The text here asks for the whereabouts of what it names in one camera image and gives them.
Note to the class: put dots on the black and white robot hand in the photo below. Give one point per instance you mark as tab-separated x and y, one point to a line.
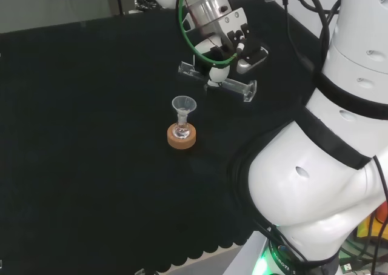
233	23

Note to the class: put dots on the clear graduated cylinder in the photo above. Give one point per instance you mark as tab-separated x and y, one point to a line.
238	88

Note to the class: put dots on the clear plastic funnel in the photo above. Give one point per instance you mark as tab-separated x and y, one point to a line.
184	104

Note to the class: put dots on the clear round-bottom flask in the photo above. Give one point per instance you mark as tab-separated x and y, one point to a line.
181	131

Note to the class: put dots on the black cloth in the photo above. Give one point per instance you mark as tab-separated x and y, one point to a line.
91	135

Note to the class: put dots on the yellow stop button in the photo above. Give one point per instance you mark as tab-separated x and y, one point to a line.
368	230

